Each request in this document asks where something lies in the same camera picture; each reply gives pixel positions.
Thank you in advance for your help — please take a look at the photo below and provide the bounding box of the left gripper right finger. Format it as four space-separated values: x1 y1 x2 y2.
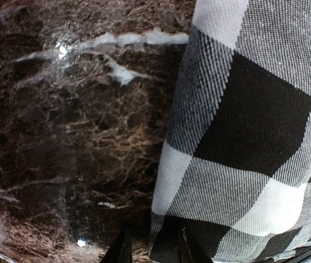
177 224 212 263

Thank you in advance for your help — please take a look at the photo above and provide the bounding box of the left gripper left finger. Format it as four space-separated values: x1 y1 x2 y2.
102 228 133 263

